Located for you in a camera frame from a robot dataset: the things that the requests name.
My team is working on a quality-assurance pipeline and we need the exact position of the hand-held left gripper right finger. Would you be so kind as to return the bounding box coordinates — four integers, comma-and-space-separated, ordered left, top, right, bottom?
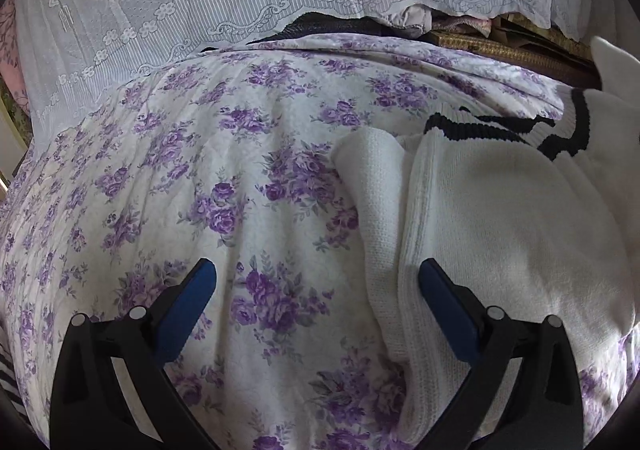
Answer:
419, 257, 585, 450

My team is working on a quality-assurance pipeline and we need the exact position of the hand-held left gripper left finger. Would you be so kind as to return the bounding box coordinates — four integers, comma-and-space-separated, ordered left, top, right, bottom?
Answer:
49, 257, 218, 450

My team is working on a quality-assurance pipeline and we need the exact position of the white knit sweater black trim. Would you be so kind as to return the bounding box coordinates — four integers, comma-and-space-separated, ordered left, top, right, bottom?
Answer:
331, 35, 640, 446

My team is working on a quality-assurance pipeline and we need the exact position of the purple floral bed blanket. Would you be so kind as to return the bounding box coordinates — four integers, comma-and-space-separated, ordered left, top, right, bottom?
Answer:
0, 33, 640, 450

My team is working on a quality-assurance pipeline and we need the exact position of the pink cloth bundle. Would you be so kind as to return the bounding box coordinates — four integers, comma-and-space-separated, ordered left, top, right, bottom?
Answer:
380, 4, 493, 37

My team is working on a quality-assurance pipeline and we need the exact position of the black fabric strip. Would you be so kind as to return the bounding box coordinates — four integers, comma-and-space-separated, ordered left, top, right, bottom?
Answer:
202, 13, 416, 52

